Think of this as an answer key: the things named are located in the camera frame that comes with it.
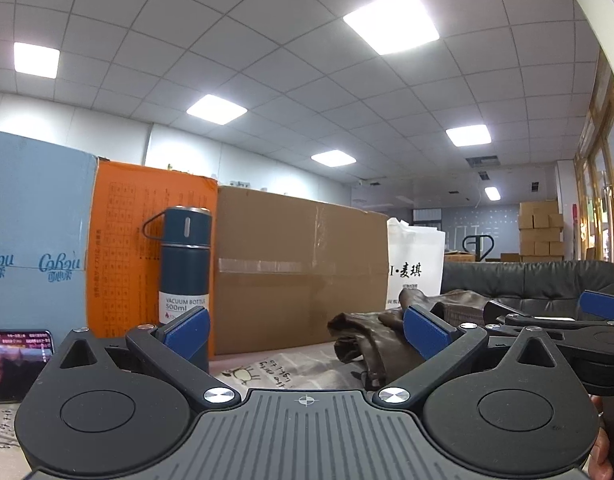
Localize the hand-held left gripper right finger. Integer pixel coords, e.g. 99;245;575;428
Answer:
378;304;568;409

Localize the brown leather garment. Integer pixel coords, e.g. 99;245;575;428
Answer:
328;289;494;405

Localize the person's right hand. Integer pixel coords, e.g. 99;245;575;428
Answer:
587;394;614;480

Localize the orange printed carton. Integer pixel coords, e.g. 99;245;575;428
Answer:
86;158;219;357

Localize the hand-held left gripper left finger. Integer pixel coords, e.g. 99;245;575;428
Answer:
51;305;241;409

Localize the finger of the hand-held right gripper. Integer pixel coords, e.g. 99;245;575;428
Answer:
578;290;614;321
483;299;588;345

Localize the golden glass door frame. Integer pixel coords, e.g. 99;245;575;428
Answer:
574;49;614;297

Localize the white paper bag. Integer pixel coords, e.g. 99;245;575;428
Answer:
385;217;447;312

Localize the black leather sofa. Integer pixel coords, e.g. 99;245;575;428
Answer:
439;259;614;319

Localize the large brown cardboard box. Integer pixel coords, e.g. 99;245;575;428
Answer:
211;184;390;357

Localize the smartphone with lit screen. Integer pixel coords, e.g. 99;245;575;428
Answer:
0;329;56;404

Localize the light blue carton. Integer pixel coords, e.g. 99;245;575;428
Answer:
0;127;99;334

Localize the stack of cardboard boxes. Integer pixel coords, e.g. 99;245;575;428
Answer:
517;201;566;262

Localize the pallet jack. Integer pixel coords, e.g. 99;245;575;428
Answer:
463;236;496;264

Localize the dark blue vacuum bottle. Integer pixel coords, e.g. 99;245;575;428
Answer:
142;205;213;374

